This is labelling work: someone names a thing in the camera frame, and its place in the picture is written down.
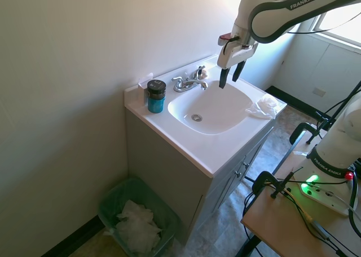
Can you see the black C-clamp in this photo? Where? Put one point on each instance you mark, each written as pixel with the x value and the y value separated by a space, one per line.
pixel 265 179
pixel 300 130

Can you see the green plastic trash bin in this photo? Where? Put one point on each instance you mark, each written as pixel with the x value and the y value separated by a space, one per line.
pixel 112 195

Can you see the white wall outlet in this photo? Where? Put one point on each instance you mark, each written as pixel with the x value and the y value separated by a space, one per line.
pixel 319 92

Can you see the white tissue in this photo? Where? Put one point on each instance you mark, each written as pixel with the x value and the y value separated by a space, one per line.
pixel 265 106

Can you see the blue jar black lid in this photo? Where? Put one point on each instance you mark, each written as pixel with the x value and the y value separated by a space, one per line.
pixel 155 97

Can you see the white bathroom sink vanity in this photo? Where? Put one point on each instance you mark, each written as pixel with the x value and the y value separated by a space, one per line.
pixel 197 144
pixel 180 178

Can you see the beige seashell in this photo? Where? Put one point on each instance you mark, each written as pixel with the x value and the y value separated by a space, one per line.
pixel 203 73

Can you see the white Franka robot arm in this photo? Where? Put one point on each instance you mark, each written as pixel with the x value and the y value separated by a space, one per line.
pixel 332 133

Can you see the red round button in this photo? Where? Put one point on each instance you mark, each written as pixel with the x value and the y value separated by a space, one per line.
pixel 350 175

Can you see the white tissues pile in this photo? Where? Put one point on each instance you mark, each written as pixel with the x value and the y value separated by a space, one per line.
pixel 138 226

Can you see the black stand pole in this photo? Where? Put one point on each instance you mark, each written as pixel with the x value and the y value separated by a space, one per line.
pixel 316 130

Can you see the red black wrist camera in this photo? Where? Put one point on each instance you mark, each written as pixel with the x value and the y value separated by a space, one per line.
pixel 225 37

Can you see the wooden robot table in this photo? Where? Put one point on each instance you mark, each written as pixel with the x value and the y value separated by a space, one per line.
pixel 270 220

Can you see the chrome sink drain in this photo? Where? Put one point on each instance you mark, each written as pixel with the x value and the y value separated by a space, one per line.
pixel 196 117

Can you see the black baseboard strip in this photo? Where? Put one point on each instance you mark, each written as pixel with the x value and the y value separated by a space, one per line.
pixel 293 99

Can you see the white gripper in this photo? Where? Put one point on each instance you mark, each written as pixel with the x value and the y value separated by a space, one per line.
pixel 235 54

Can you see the white framed window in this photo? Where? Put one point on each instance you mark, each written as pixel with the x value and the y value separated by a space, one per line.
pixel 342 20

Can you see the round metal cabinet knob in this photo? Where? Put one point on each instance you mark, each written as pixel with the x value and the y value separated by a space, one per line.
pixel 238 173
pixel 246 164

